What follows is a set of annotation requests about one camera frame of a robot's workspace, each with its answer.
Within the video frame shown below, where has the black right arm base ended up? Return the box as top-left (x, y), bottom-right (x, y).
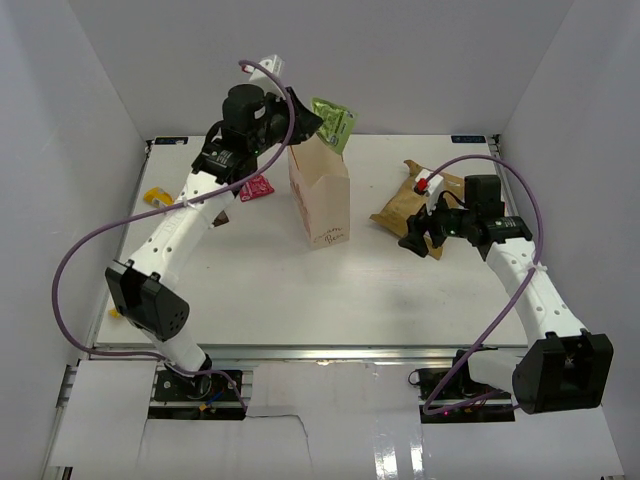
top-left (407, 368), bottom-right (515, 425)

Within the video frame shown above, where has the brown chocolate bar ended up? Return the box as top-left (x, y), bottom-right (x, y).
top-left (212, 211), bottom-right (229, 228)

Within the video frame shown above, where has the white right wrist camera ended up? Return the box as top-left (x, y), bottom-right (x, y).
top-left (413, 169), bottom-right (445, 213)

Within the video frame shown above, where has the beige paper bag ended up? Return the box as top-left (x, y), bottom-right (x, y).
top-left (288, 134), bottom-right (350, 250)

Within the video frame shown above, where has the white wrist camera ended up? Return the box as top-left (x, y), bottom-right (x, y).
top-left (413, 169), bottom-right (445, 213)
top-left (242, 54), bottom-right (285, 96)

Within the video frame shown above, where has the red snack packet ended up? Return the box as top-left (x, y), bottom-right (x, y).
top-left (239, 175), bottom-right (275, 202)

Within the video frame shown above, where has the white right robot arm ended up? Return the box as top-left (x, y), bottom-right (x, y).
top-left (399, 170), bottom-right (614, 414)

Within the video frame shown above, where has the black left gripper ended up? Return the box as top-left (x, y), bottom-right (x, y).
top-left (248, 87), bottom-right (322, 156)

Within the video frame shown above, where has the blue table label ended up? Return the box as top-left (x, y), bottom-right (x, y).
top-left (451, 135), bottom-right (487, 144)
top-left (153, 137), bottom-right (189, 146)

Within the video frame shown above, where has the blue table label left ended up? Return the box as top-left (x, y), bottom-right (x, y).
top-left (153, 137), bottom-right (189, 146)

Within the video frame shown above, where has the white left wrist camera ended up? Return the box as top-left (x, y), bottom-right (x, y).
top-left (242, 54), bottom-right (285, 96)

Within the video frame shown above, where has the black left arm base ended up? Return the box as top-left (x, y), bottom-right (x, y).
top-left (148, 369), bottom-right (246, 421)

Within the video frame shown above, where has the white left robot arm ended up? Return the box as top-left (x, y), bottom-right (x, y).
top-left (105, 84), bottom-right (323, 399)

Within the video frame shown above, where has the large brown snack bag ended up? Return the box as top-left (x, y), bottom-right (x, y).
top-left (369, 159), bottom-right (464, 260)

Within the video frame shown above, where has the yellow snack packet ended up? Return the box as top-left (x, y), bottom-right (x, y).
top-left (143, 187), bottom-right (174, 208)

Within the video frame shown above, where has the blue table label right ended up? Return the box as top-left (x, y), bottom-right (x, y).
top-left (451, 135), bottom-right (487, 144)

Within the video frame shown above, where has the green snack packet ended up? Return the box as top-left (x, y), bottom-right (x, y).
top-left (311, 97), bottom-right (358, 155)

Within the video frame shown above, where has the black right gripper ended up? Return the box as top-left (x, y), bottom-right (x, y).
top-left (399, 188), bottom-right (476, 258)

